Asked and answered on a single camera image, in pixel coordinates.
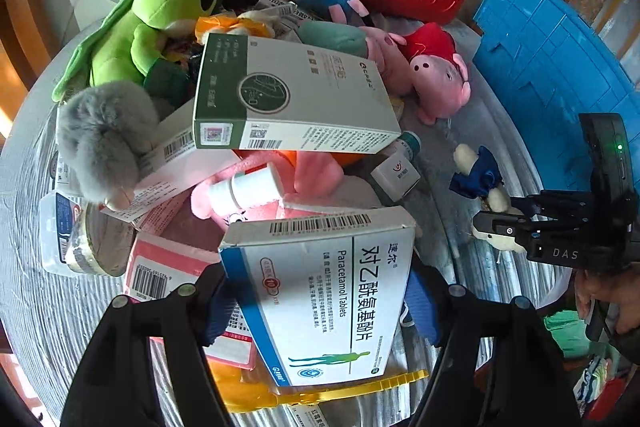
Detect long white pink carton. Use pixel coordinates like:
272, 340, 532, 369
100, 107, 241, 228

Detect white blue medicine box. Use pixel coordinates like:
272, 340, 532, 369
219, 206, 418, 388

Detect grey ribbed table cover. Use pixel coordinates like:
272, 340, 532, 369
0, 22, 576, 427

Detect small red white medicine box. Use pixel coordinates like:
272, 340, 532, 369
295, 407, 351, 427

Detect green printed bag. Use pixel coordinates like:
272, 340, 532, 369
542, 309, 601, 358

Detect small white spray bottle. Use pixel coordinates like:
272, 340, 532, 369
207, 164, 286, 215

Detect pink plush toy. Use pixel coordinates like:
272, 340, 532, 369
190, 147, 351, 238

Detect pink barcode carton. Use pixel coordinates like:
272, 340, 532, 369
122, 234, 226, 303

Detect white printed carton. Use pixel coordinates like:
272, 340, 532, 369
255, 0, 321, 32

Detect pig plush teal outfit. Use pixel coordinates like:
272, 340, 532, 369
300, 22, 406, 98

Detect red white carton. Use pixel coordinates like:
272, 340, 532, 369
205, 332, 257, 369

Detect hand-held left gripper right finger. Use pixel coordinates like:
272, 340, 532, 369
400, 264, 572, 427

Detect white bottle green cap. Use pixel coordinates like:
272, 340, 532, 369
385, 132, 422, 164

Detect green white carton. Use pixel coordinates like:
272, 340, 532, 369
192, 33, 403, 156

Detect person's right hand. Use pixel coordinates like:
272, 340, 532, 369
574, 267, 640, 350

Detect small sheep plush keychain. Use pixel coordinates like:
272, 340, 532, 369
449, 143, 526, 255

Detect blue plastic crate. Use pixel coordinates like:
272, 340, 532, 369
472, 0, 640, 228

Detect green frog plush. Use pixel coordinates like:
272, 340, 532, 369
52, 0, 228, 102

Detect grey fluffy pompom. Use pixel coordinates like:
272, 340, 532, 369
55, 82, 161, 210

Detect clear plastic box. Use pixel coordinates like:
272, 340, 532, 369
39, 192, 86, 278

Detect small white box red logo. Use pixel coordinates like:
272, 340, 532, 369
370, 154, 422, 204

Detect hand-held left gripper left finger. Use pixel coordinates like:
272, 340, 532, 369
60, 262, 241, 427

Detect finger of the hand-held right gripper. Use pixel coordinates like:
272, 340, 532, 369
510, 191, 601, 222
472, 212, 540, 254

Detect yellow plastic pliers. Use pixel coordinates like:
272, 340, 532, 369
220, 357, 430, 414

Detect round metal tin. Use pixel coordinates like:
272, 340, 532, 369
70, 202, 146, 278

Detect orange duck plush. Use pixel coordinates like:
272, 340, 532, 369
195, 9, 281, 45

